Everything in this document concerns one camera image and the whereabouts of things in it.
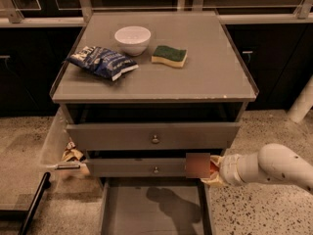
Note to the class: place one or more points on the blue chip bag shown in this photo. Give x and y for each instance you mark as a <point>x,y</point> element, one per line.
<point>103,62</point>

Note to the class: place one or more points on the black bar handle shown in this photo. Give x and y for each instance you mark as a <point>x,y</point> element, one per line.
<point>29,214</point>

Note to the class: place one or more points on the grey drawer cabinet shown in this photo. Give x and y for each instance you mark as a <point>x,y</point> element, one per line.
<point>213,86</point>

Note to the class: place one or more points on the green yellow sponge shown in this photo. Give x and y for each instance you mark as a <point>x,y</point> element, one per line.
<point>169,56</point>

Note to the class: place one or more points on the clear plastic bin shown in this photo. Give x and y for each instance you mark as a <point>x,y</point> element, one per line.
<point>67,177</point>

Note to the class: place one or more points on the grey open bottom drawer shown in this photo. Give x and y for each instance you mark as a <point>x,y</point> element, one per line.
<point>155,206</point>

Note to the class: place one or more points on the crumpled snack wrapper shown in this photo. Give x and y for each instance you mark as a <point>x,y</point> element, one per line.
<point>71,154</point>

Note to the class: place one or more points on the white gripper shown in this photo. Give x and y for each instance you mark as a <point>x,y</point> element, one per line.
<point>229,169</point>

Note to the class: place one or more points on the white ceramic bowl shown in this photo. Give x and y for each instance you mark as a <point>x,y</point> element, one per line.
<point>133,40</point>

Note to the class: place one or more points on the grey top drawer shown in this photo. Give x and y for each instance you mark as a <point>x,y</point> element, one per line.
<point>153,136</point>

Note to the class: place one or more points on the red coke can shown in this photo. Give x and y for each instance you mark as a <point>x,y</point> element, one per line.
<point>213,168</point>

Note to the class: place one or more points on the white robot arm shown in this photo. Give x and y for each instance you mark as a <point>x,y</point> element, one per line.
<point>272,164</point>

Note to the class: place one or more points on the white post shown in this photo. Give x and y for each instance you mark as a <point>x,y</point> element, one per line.
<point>303,103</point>

